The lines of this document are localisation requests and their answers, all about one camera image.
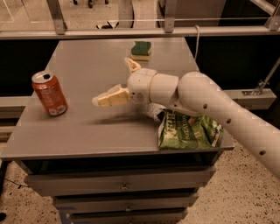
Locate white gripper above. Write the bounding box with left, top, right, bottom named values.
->
left=92, top=58, right=157, bottom=107

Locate red coke can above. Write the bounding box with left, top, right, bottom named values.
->
left=31, top=71, right=68, bottom=116

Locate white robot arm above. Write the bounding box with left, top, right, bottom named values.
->
left=92, top=58, right=280, bottom=178

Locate green yellow sponge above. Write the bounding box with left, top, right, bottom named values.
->
left=130, top=41, right=151, bottom=61

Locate green chip bag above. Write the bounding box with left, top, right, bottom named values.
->
left=158, top=109, right=223, bottom=150

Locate grey drawer cabinet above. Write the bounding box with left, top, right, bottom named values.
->
left=0, top=37, right=235, bottom=224

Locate middle grey drawer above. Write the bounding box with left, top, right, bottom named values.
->
left=55, top=192, right=198, bottom=214

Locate grey drawer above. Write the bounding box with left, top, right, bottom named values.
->
left=71, top=208, right=187, bottom=224
left=24, top=166, right=215, bottom=196
left=55, top=192, right=198, bottom=214

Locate top grey drawer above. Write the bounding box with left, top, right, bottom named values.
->
left=24, top=166, right=215, bottom=196

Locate bottom grey drawer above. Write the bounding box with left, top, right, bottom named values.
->
left=71, top=208, right=187, bottom=224

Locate grey metal railing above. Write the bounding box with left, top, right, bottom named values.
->
left=0, top=0, right=280, bottom=40

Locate white hanging cable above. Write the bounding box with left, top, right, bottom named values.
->
left=193, top=24, right=201, bottom=61

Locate black floor cable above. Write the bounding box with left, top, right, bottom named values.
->
left=3, top=178, right=30, bottom=189

